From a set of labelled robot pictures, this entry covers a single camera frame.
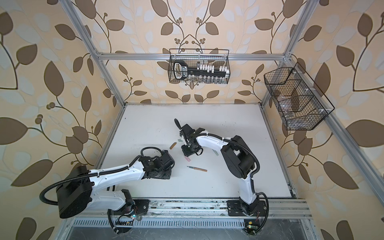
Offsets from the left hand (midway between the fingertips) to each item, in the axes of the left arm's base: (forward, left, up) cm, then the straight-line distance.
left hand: (170, 173), depth 83 cm
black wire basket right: (+25, -66, +32) cm, 78 cm away
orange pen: (+4, -15, -2) cm, 16 cm away
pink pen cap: (+10, -9, -2) cm, 14 cm away
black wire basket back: (+46, -30, +30) cm, 63 cm away
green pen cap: (+18, -4, +7) cm, 20 cm away
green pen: (+15, -26, -2) cm, 30 cm away
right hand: (+12, -9, 0) cm, 15 cm away
